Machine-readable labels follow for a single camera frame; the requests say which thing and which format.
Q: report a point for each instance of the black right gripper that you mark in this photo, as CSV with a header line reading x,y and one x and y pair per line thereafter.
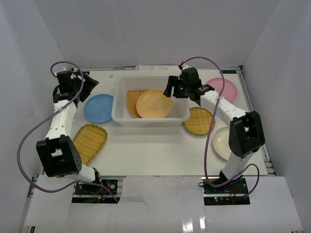
x,y
172,81

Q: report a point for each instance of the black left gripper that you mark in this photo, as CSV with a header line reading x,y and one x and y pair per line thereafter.
x,y
87,85

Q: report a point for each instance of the blue plastic plate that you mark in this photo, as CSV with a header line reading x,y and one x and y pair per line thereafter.
x,y
98,109

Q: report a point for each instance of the yellow plastic plate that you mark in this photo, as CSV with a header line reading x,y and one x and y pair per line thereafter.
x,y
154,104

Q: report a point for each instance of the round green-rimmed woven tray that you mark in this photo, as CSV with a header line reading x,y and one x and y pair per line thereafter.
x,y
199,121

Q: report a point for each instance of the triangular orange woven tray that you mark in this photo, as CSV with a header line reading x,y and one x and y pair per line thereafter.
x,y
132,97

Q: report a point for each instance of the pink plastic plate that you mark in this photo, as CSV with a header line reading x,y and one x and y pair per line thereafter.
x,y
230,91

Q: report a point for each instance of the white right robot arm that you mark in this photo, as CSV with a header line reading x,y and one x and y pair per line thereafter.
x,y
246,134

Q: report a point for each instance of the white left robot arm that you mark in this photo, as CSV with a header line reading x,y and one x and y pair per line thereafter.
x,y
57,152

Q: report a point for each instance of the blue label right corner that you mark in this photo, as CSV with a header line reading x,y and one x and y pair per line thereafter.
x,y
229,71

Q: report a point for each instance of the oblong yellow woven tray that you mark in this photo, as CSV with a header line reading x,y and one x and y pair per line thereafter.
x,y
89,140

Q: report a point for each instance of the cream white plate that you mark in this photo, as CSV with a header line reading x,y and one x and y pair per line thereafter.
x,y
220,143

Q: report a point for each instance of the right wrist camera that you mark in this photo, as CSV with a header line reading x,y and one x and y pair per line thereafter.
x,y
183,66

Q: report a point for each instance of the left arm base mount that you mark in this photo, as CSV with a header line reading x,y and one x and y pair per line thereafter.
x,y
107,193

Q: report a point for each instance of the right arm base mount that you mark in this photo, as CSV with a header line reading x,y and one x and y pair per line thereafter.
x,y
233,194

